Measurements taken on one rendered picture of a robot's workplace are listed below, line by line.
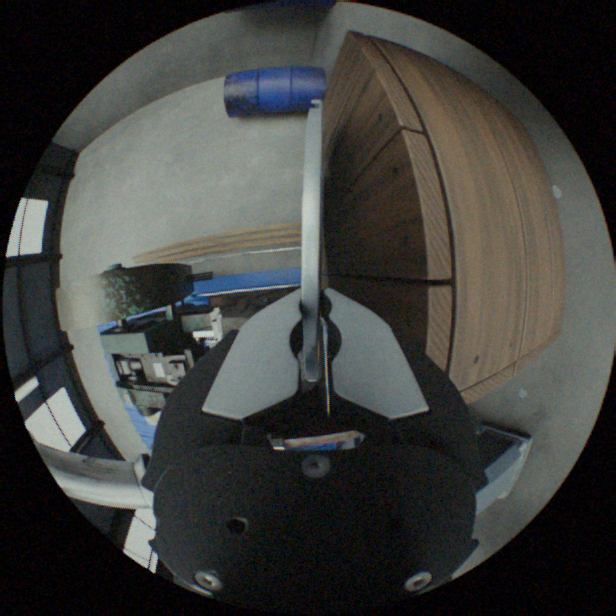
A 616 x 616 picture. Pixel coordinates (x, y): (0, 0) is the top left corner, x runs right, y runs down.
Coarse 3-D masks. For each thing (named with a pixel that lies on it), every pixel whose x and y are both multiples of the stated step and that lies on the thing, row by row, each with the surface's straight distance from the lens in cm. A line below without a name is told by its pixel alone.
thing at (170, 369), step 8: (176, 352) 105; (184, 352) 103; (144, 360) 113; (152, 360) 111; (160, 360) 108; (168, 360) 105; (176, 360) 103; (184, 360) 100; (144, 368) 117; (152, 368) 113; (160, 368) 110; (168, 368) 107; (176, 368) 100; (184, 368) 100; (152, 376) 116; (160, 376) 113; (168, 376) 108; (176, 376) 103
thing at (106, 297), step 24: (168, 264) 100; (72, 288) 96; (96, 288) 89; (120, 288) 87; (144, 288) 90; (168, 288) 99; (192, 288) 151; (72, 312) 98; (96, 312) 89; (120, 312) 88; (144, 312) 90; (168, 312) 119
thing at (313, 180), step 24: (312, 120) 13; (312, 144) 11; (312, 168) 10; (312, 192) 10; (312, 216) 9; (312, 240) 9; (312, 264) 9; (312, 288) 10; (312, 312) 10; (312, 336) 11; (312, 360) 13
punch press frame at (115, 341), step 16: (128, 320) 155; (144, 320) 138; (160, 320) 132; (176, 320) 121; (192, 320) 121; (208, 320) 118; (112, 336) 119; (128, 336) 110; (144, 336) 103; (160, 336) 110; (176, 336) 120; (192, 336) 150; (112, 352) 124; (128, 352) 114; (144, 352) 106; (112, 368) 142; (128, 384) 133; (144, 400) 124; (160, 400) 116
